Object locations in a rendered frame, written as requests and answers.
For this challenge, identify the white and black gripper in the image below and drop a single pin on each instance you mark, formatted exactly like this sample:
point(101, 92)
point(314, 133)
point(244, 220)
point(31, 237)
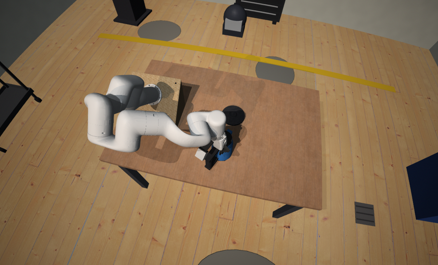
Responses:
point(221, 145)

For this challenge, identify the blue kettle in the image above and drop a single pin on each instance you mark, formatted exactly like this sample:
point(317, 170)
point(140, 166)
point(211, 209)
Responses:
point(213, 154)

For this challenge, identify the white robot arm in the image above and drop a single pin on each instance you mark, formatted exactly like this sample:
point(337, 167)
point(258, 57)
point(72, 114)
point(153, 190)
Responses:
point(125, 94)

